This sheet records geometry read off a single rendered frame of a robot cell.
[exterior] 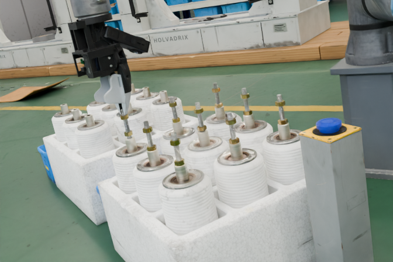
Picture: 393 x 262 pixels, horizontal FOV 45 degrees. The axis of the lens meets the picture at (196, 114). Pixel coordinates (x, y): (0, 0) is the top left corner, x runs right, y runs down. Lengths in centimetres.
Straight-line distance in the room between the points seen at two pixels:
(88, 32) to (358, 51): 67
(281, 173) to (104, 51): 42
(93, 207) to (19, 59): 347
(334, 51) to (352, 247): 201
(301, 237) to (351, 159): 23
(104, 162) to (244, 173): 53
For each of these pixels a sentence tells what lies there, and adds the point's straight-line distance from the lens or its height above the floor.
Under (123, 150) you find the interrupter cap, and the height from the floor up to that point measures 25.
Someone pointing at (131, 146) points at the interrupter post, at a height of 26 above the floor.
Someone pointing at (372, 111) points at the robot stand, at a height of 18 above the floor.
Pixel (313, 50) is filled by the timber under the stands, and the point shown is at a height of 6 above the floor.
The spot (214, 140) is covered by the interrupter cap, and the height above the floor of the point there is 25.
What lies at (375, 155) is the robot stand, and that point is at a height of 6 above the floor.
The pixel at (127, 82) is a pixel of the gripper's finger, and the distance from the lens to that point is 99.
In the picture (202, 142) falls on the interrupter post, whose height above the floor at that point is 26.
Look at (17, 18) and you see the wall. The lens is 822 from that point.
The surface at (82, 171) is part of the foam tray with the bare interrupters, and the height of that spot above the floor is 16.
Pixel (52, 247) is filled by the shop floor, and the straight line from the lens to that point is 132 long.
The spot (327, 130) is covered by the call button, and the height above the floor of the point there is 32.
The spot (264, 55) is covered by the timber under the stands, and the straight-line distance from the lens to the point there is 295.
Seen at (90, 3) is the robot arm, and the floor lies 57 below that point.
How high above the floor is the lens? 59
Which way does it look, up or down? 16 degrees down
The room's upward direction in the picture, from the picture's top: 11 degrees counter-clockwise
